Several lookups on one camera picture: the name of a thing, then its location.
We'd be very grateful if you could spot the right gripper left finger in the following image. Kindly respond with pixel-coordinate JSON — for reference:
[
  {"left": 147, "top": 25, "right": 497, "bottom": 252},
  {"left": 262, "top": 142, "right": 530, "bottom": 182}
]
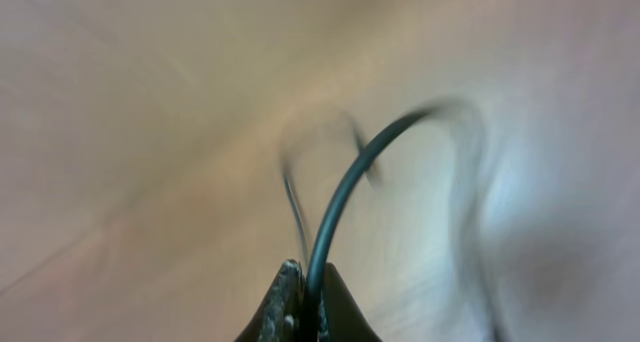
[{"left": 235, "top": 259, "right": 304, "bottom": 342}]

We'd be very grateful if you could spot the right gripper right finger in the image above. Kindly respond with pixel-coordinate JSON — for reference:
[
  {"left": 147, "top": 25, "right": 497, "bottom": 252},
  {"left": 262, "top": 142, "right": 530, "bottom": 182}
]
[{"left": 320, "top": 263, "right": 381, "bottom": 342}]

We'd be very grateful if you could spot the black thin cable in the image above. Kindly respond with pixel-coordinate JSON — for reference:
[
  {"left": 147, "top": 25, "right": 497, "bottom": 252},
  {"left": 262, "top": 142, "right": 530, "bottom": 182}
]
[{"left": 279, "top": 99, "right": 491, "bottom": 342}]

